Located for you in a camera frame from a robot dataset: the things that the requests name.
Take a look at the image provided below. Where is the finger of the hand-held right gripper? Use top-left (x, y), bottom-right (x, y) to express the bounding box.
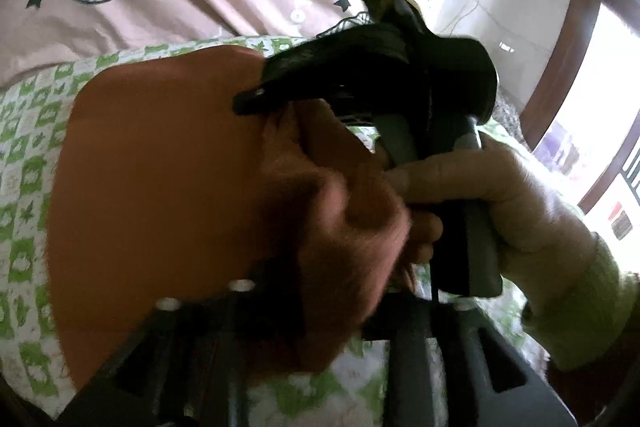
top-left (232, 86), bottom-right (286, 116)

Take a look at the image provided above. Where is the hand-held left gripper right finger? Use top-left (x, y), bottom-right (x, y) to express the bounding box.
top-left (362, 294), bottom-right (578, 427)

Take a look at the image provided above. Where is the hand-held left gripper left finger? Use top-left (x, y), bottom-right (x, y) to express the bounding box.
top-left (60, 279), bottom-right (261, 427)

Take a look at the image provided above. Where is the orange-brown knit sweater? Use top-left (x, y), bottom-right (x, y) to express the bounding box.
top-left (45, 44), bottom-right (416, 393)

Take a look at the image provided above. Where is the person's right forearm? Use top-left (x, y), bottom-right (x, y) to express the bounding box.
top-left (520, 232), bottom-right (640, 408)

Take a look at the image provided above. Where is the person's right hand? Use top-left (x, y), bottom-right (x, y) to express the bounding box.
top-left (385, 138), bottom-right (598, 333)

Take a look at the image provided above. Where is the green checked blanket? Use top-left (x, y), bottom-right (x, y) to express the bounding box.
top-left (0, 34), bottom-right (531, 427)

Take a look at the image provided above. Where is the white cable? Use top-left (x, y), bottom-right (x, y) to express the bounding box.
top-left (442, 0), bottom-right (483, 35)

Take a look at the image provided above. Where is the brown wooden door frame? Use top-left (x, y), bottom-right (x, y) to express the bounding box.
top-left (520, 0), bottom-right (640, 212)

